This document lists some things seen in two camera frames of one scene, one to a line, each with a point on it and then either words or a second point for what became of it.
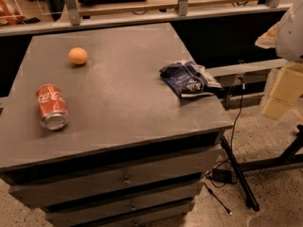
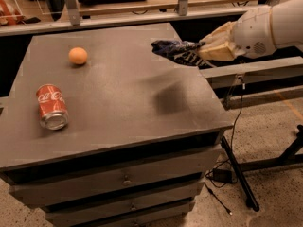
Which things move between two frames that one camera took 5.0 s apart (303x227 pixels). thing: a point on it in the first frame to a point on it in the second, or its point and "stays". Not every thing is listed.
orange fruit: (78, 55) stays
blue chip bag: (189, 79) to (183, 52)
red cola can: (52, 107) stays
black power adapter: (222, 175) stays
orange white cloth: (8, 15) stays
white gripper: (291, 35) to (252, 32)
